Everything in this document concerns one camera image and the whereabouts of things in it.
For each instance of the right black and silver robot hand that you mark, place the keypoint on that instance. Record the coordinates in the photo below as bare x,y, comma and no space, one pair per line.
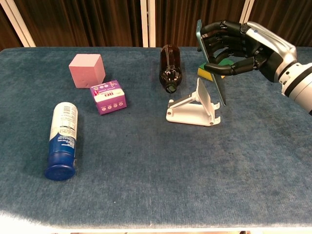
263,48

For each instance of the black smartphone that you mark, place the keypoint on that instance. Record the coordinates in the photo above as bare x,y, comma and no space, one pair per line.
210,61

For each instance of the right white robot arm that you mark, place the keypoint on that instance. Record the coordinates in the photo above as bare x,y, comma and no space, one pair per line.
298,83

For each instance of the white folding phone stand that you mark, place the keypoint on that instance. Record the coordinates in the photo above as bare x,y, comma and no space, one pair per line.
192,114

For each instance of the green and yellow sponge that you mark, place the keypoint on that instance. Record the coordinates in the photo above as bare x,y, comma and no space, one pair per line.
201,72

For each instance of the brown glass bottle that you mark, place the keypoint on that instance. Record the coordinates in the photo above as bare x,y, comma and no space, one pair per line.
170,65

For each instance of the purple and white carton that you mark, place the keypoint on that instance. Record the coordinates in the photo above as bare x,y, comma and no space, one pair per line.
109,98

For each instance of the blue velvet table cloth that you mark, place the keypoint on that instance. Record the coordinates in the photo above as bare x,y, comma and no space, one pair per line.
156,182

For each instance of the pink foam cube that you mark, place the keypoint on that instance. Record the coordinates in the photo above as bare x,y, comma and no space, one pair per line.
86,70

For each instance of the brown pleated curtain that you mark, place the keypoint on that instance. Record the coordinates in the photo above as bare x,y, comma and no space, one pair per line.
85,22

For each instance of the white and blue spray can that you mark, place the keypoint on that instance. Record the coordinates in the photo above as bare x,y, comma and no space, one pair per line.
62,136

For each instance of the white frame post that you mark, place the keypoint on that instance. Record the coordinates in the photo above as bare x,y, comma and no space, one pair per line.
245,12
148,23
18,22

